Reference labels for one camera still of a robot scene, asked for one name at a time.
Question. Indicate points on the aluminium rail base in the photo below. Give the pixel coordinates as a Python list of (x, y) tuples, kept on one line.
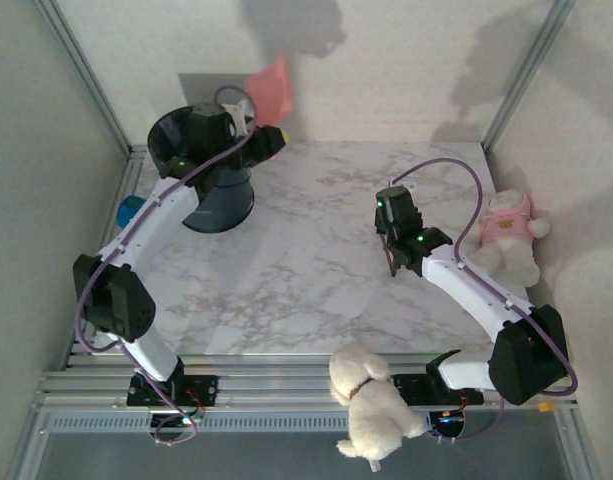
[(286, 385)]

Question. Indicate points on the blue and green toy cup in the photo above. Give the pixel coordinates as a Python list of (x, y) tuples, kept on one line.
[(128, 210)]

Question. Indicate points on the white plush dog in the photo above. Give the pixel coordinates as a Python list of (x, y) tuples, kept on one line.
[(371, 405)]

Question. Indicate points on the aluminium side rail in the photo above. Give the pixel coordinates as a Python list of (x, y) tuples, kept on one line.
[(130, 170)]

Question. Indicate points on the yellow juice bottle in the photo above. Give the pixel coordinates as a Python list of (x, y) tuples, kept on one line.
[(545, 408)]

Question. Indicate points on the aluminium frame post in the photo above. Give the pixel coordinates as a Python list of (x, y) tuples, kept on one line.
[(527, 75), (84, 75)]

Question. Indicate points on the cartoon face hand brush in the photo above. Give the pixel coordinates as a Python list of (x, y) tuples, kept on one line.
[(392, 260)]

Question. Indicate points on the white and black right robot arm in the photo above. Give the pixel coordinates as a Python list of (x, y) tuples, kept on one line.
[(461, 290)]

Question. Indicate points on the pink dustpan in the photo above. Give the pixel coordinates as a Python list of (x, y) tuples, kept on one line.
[(273, 92)]

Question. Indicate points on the dark bin with deer print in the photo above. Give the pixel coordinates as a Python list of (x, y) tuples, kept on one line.
[(226, 200)]

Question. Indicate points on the plush toy in pink shirt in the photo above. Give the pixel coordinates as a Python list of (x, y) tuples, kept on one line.
[(511, 225)]

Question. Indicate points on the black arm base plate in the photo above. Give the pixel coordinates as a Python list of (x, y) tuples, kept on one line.
[(413, 392), (206, 390)]

